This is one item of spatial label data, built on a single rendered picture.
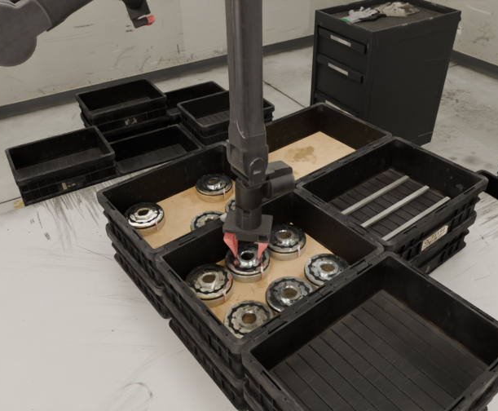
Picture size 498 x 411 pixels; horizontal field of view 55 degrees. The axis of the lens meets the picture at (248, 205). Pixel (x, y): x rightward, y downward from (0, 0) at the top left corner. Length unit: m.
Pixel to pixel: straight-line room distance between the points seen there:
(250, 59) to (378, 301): 0.57
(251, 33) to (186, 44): 3.47
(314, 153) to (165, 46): 2.87
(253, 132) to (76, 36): 3.19
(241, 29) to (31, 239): 0.97
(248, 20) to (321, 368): 0.64
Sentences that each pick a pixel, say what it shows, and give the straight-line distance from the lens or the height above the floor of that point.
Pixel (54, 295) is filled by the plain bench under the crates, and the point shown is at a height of 0.70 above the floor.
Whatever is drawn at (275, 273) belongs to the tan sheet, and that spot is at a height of 0.83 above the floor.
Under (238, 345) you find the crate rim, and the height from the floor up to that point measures 0.93.
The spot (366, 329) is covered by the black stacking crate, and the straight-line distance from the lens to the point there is 1.03.
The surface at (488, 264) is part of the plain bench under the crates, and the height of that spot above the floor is 0.70.
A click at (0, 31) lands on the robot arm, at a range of 0.71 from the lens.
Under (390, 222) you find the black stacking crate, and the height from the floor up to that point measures 0.83.
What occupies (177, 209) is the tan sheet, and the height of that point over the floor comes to 0.83.
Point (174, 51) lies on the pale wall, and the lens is 4.29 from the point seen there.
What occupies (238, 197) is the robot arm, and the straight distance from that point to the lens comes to 0.97.
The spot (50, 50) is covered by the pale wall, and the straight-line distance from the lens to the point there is 4.00.
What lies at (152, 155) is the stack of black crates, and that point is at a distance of 2.46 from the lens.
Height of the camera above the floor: 1.62
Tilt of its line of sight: 37 degrees down
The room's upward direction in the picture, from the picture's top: 2 degrees counter-clockwise
